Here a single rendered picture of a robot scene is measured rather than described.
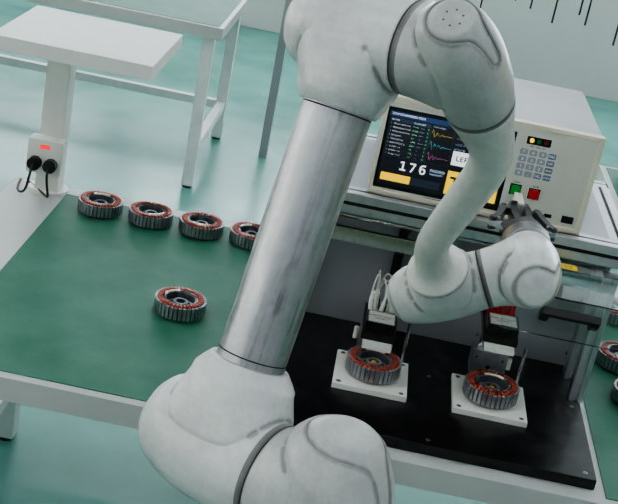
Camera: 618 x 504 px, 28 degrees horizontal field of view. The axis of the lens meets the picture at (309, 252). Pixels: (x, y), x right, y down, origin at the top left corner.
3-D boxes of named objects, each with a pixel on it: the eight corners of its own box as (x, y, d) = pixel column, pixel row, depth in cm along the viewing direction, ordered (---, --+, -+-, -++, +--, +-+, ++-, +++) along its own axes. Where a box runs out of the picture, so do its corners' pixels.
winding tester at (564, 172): (579, 235, 249) (606, 139, 241) (366, 191, 250) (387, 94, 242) (561, 175, 285) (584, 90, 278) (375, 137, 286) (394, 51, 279)
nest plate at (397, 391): (405, 402, 244) (406, 397, 244) (331, 387, 244) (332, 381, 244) (407, 368, 258) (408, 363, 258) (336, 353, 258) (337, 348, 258)
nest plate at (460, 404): (526, 428, 244) (527, 422, 243) (451, 412, 244) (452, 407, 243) (521, 392, 257) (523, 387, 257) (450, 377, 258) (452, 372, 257)
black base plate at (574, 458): (593, 490, 231) (597, 480, 230) (257, 419, 232) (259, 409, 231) (569, 375, 274) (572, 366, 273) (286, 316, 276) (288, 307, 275)
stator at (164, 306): (215, 317, 268) (217, 302, 267) (174, 327, 260) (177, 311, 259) (182, 296, 275) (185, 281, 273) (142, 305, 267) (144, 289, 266)
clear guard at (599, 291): (629, 354, 227) (638, 325, 225) (500, 327, 227) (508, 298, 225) (606, 285, 257) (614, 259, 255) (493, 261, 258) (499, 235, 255)
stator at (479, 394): (514, 417, 244) (518, 400, 243) (458, 402, 246) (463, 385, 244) (517, 392, 255) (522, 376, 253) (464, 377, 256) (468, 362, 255)
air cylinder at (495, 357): (502, 379, 262) (509, 356, 260) (467, 371, 262) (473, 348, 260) (501, 368, 266) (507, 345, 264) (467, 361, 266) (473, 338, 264)
